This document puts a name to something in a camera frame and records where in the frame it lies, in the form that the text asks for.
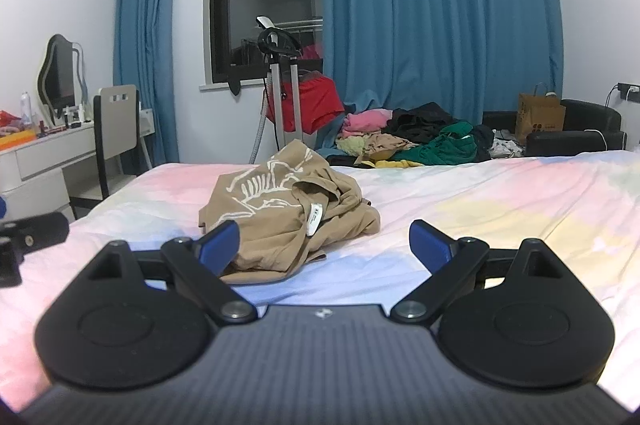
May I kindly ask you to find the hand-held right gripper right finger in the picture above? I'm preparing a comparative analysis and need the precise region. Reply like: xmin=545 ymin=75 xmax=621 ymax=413
xmin=390 ymin=220 xmax=553 ymax=325

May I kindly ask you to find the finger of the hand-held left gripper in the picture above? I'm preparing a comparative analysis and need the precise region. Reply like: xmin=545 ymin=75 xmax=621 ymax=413
xmin=0 ymin=212 xmax=70 ymax=288

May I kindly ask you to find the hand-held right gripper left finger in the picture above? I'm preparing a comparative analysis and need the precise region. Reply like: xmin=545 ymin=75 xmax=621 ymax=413
xmin=87 ymin=220 xmax=258 ymax=325

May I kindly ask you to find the tan printed t-shirt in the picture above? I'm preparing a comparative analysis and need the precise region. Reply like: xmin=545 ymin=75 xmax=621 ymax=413
xmin=198 ymin=140 xmax=382 ymax=286

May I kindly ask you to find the white vanity desk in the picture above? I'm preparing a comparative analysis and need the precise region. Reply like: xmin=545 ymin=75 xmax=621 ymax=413
xmin=0 ymin=120 xmax=98 ymax=223

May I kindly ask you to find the pastel rainbow bed sheet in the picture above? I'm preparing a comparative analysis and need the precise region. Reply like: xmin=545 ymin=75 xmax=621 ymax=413
xmin=0 ymin=150 xmax=640 ymax=411

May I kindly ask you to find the yellow garment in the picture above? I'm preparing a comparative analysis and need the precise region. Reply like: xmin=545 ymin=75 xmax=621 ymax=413
xmin=357 ymin=159 xmax=426 ymax=170

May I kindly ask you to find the orange box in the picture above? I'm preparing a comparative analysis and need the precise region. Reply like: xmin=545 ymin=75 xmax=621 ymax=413
xmin=0 ymin=130 xmax=39 ymax=150

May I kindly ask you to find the green garment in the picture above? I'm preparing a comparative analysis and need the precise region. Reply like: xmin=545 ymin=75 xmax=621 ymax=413
xmin=390 ymin=121 xmax=478 ymax=166

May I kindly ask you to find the beige garment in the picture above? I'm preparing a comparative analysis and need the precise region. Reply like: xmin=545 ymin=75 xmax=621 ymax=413
xmin=360 ymin=132 xmax=421 ymax=156

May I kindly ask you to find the white patterned garment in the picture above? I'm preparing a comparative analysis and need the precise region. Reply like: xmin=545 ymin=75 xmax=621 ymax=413
xmin=487 ymin=137 xmax=526 ymax=158

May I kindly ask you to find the black garment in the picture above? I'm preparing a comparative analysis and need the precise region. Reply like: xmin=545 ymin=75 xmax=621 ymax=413
xmin=387 ymin=102 xmax=453 ymax=140

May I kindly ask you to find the pale yellow-green garment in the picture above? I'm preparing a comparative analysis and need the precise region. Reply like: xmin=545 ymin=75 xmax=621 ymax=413
xmin=336 ymin=137 xmax=371 ymax=156

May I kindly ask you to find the white and black chair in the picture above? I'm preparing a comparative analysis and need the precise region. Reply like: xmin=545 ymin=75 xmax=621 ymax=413
xmin=70 ymin=85 xmax=153 ymax=221

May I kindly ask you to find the pink garment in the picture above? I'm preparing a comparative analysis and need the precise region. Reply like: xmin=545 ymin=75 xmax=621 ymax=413
xmin=341 ymin=109 xmax=393 ymax=138

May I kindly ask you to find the brown paper bag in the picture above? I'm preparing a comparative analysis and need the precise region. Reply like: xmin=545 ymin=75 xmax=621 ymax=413
xmin=515 ymin=84 xmax=567 ymax=146

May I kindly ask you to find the red garment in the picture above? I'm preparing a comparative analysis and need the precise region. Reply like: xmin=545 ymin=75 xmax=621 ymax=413
xmin=265 ymin=75 xmax=346 ymax=136

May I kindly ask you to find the black sofa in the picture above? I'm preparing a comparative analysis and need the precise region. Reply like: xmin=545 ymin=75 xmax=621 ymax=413
xmin=482 ymin=99 xmax=628 ymax=158

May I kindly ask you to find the narrow blue curtain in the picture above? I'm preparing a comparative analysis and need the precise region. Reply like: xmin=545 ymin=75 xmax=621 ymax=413
xmin=114 ymin=0 xmax=183 ymax=166

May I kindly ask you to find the wide blue curtain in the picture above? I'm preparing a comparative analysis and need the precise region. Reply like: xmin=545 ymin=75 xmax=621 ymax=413
xmin=319 ymin=0 xmax=568 ymax=158

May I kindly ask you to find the wavy frame vanity mirror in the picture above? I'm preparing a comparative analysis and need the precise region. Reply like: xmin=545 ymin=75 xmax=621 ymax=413
xmin=37 ymin=34 xmax=86 ymax=126

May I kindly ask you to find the tripod with camera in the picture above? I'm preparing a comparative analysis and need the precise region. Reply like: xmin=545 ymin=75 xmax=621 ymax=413
xmin=248 ymin=16 xmax=303 ymax=163

